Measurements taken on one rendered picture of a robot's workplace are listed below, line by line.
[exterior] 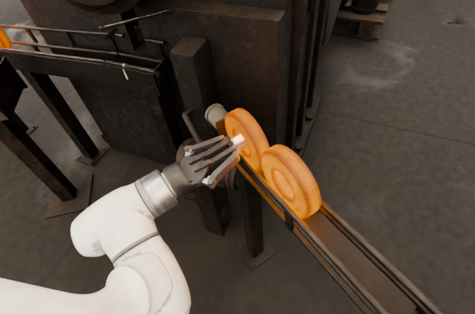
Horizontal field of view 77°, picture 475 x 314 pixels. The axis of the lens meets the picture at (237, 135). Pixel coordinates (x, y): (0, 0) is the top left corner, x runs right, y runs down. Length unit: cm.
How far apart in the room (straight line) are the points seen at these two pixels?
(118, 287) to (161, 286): 7
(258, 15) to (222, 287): 98
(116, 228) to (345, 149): 126
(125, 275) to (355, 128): 143
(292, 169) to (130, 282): 34
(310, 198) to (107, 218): 39
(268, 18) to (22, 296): 72
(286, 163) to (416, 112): 147
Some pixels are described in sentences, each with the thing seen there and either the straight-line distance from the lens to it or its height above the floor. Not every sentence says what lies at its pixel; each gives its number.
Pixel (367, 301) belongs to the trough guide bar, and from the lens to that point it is 58.
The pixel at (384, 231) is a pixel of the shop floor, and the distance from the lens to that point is 145.
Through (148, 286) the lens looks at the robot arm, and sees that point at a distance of 60.
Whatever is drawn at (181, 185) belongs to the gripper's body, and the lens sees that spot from 65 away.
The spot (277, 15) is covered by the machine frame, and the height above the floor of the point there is 87.
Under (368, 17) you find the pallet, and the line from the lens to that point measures 246.
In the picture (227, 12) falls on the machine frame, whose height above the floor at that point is 87.
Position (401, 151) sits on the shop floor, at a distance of 173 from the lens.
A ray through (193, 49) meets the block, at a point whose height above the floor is 80.
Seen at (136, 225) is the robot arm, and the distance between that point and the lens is 64.
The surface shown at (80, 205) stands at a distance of 167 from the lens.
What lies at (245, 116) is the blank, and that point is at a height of 78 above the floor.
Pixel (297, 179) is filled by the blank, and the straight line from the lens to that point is 55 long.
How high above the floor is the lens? 125
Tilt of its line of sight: 48 degrees down
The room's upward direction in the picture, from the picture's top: 7 degrees counter-clockwise
